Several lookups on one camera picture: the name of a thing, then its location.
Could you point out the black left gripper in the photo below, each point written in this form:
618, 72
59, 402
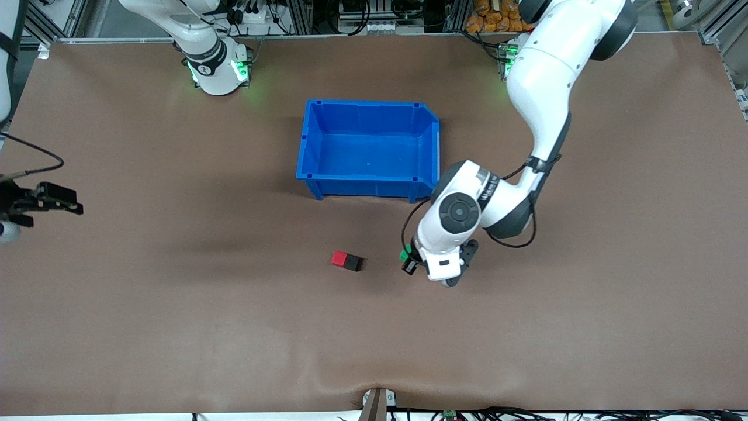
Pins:
410, 264

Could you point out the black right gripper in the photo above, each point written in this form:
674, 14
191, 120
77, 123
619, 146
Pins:
13, 197

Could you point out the green cube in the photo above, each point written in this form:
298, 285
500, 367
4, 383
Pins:
405, 254

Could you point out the black cube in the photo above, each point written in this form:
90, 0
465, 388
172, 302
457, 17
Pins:
353, 263

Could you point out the red cube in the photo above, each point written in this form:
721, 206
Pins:
338, 259

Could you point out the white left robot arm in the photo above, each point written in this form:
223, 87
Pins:
543, 88

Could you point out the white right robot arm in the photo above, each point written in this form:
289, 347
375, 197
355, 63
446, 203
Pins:
216, 76

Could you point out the blue plastic storage bin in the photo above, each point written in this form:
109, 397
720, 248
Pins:
368, 152

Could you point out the green terminal connector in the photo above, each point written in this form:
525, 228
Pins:
450, 415

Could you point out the brown table mat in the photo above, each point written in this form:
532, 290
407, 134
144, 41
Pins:
175, 351

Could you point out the white terminal block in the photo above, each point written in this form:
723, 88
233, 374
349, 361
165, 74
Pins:
380, 27

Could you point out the orange snack bag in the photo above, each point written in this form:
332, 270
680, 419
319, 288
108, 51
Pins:
497, 17

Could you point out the white power strip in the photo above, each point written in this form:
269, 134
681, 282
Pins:
251, 16

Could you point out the white corner bracket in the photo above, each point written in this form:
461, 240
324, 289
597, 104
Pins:
43, 51

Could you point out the aluminium frame profile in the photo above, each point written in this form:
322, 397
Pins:
52, 20
724, 23

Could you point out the aluminium frame post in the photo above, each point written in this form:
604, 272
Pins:
299, 14
456, 14

